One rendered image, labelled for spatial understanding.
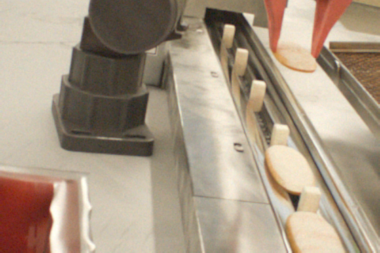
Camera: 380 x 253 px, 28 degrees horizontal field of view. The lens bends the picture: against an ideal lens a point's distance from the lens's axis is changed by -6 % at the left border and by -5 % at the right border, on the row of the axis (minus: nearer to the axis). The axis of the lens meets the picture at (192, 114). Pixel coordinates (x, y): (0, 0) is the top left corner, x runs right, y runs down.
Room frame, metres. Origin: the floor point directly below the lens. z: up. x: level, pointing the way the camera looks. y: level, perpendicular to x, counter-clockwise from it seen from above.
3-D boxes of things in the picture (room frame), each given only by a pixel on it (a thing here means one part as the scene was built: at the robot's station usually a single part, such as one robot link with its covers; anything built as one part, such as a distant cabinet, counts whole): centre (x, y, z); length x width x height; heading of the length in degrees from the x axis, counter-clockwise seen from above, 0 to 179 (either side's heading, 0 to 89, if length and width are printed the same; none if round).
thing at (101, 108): (0.72, 0.09, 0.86); 0.12 x 0.09 x 0.08; 18
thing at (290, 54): (0.71, -0.08, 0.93); 0.10 x 0.04 x 0.01; 7
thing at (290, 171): (0.62, -0.09, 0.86); 0.10 x 0.04 x 0.01; 7
